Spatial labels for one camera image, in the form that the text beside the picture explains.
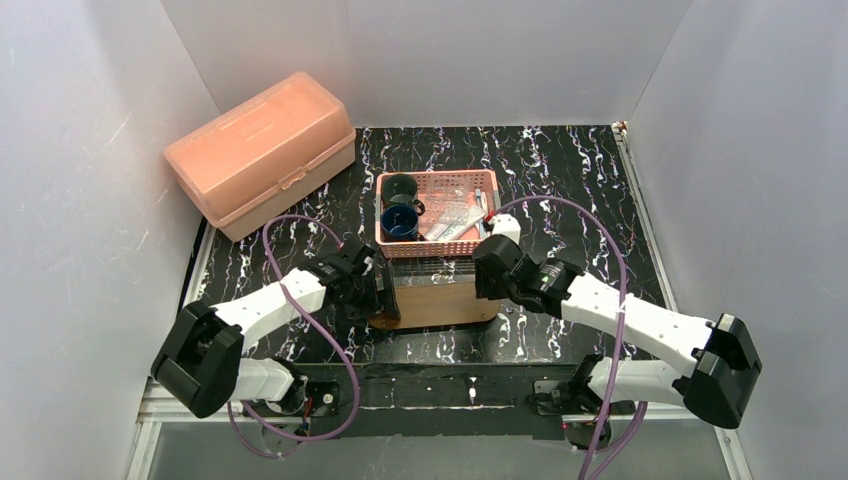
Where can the dark blue mug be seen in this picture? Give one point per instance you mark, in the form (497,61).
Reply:
(400,223)

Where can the white toothpaste tube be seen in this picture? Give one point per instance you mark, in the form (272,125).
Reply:
(454,223)

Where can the clear acrylic holder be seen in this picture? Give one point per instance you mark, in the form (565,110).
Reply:
(447,196)

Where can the oval wooden tray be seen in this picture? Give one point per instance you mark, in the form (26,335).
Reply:
(418,307)

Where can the pink perforated plastic basket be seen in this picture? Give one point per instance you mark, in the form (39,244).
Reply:
(484,179)

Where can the pink plastic storage box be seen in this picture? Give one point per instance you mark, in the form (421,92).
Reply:
(265,155)

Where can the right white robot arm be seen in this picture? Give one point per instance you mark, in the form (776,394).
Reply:
(709,368)

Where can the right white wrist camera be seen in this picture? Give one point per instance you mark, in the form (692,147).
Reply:
(504,224)

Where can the grey toothbrush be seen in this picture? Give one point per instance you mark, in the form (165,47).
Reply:
(481,203)

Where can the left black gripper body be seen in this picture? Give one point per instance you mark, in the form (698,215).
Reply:
(385,291)

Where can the dark green mug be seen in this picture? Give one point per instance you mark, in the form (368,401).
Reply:
(401,189)

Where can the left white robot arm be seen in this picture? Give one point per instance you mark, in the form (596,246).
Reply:
(203,361)

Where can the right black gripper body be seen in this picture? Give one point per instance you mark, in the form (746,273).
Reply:
(482,277)

